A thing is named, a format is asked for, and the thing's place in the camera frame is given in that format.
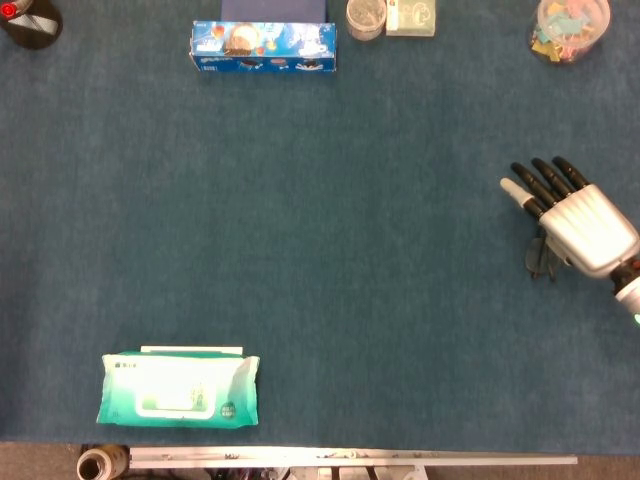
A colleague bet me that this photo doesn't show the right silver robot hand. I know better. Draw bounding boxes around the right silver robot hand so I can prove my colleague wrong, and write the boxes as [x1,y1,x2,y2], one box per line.
[499,156,640,279]

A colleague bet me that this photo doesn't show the thin wire-frame eyeglasses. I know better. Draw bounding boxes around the thin wire-frame eyeglasses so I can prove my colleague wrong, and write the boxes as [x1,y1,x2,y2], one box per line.
[524,227,564,281]

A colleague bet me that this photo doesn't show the white black robot base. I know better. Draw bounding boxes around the white black robot base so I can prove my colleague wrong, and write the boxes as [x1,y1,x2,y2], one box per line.
[204,465,431,480]

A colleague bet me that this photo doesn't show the clear jar of binder clips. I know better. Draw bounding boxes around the clear jar of binder clips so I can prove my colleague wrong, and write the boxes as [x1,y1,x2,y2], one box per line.
[529,0,612,65]

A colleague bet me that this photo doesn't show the pale green small box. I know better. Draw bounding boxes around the pale green small box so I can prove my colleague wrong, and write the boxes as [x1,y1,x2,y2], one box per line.
[385,0,437,38]

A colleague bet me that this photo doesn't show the blue felt table cover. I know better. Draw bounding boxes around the blue felt table cover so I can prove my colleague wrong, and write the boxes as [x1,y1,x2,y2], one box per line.
[0,0,640,454]

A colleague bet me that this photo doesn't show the small clear jar of pins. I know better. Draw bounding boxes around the small clear jar of pins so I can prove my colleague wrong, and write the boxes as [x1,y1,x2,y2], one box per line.
[346,0,389,42]

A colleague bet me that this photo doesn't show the blue Oreo cookie box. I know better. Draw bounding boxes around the blue Oreo cookie box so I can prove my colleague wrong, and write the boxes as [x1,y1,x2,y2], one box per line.
[188,20,338,75]

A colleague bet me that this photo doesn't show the dark blue flat box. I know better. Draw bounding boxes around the dark blue flat box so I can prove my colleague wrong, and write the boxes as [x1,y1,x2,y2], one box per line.
[221,0,329,24]

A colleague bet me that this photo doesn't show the green white wet wipes pack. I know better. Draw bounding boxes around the green white wet wipes pack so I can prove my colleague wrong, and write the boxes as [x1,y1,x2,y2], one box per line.
[95,352,261,429]

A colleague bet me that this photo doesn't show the brown tape roll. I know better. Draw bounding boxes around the brown tape roll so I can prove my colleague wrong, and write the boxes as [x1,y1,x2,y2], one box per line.
[76,444,131,480]

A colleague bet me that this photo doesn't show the black mesh pen holder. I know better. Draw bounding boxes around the black mesh pen holder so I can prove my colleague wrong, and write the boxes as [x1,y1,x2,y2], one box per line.
[0,0,64,50]

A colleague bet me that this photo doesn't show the aluminium rail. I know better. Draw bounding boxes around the aluminium rail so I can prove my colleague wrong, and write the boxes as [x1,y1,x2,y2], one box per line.
[128,446,579,471]

